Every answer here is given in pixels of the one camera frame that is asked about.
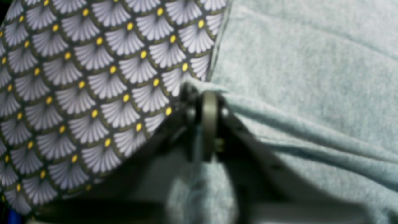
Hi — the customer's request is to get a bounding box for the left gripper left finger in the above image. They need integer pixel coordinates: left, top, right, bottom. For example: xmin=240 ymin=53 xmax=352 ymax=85
xmin=35 ymin=84 xmax=202 ymax=224

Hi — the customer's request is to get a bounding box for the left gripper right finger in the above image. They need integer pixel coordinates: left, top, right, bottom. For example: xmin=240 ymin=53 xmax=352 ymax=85
xmin=202 ymin=92 xmax=371 ymax=224

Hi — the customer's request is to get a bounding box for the light grey T-shirt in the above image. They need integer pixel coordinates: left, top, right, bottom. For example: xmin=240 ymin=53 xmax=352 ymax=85
xmin=165 ymin=0 xmax=398 ymax=224

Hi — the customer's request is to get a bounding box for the patterned purple tablecloth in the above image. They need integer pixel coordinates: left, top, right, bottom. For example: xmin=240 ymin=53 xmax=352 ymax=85
xmin=0 ymin=0 xmax=229 ymax=216

